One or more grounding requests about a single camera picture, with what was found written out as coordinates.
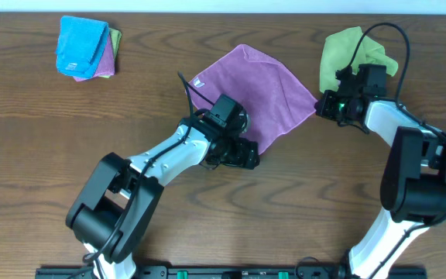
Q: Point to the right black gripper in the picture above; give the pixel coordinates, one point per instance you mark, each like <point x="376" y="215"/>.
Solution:
<point x="323" y="107"/>

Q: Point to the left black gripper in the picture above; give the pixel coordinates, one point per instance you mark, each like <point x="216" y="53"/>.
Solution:
<point x="242" y="159"/>

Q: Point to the purple microfiber cloth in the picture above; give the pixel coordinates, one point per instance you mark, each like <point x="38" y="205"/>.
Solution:
<point x="273" y="97"/>

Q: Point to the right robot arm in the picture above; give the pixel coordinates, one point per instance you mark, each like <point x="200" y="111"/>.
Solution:
<point x="413" y="186"/>

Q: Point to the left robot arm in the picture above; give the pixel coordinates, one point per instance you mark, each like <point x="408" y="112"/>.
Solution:
<point x="115" y="206"/>

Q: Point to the crumpled green cloth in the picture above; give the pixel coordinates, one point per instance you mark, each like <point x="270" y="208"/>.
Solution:
<point x="337" y="53"/>

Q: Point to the folded pink cloth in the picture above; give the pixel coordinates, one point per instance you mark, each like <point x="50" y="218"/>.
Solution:
<point x="106" y="66"/>

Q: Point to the folded green cloth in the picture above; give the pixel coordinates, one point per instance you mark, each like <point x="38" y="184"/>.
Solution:
<point x="116" y="37"/>

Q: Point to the folded blue cloth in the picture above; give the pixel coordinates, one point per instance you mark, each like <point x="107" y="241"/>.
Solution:
<point x="80" y="46"/>

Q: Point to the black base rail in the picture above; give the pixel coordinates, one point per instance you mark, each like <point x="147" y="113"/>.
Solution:
<point x="314" y="271"/>

